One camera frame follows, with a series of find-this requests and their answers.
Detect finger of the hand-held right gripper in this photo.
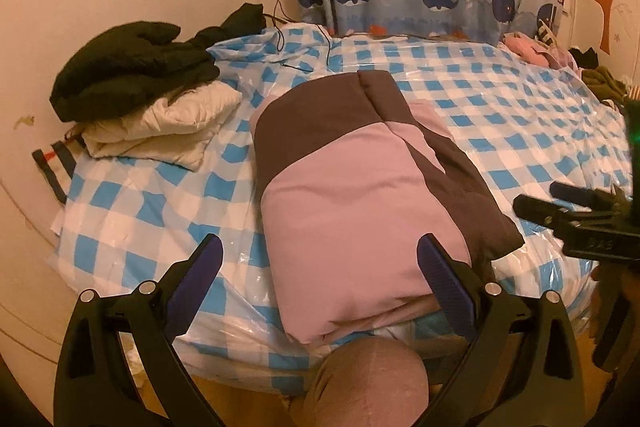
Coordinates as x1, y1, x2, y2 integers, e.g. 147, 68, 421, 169
550, 181, 629, 210
512, 193, 619, 233

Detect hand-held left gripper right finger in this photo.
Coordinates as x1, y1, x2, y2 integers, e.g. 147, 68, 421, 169
416, 233, 586, 427

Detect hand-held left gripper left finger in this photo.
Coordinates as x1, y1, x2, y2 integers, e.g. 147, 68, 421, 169
54, 233, 226, 427

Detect pink and brown jacket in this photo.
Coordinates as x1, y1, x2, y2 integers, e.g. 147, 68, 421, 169
248, 69, 526, 347

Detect dark clothes pile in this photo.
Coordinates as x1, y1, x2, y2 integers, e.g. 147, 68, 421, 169
567, 47, 640, 108

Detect pink clothes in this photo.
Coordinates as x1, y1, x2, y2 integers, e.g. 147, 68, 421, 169
502, 32, 581, 70

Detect blue checkered plastic bed cover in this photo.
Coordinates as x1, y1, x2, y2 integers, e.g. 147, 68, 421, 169
47, 23, 640, 398

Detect person's leg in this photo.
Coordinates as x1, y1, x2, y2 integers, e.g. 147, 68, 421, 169
305, 338, 431, 427

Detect white padded jacket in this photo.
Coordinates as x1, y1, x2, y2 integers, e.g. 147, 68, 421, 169
80, 79, 243, 172

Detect striped cloth item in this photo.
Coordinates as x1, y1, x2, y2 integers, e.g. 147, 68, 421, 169
536, 19, 563, 48

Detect black padded jacket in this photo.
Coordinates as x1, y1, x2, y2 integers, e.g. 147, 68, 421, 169
50, 21, 221, 122

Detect orange tree wall sticker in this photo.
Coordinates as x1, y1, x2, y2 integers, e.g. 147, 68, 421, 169
586, 0, 626, 56

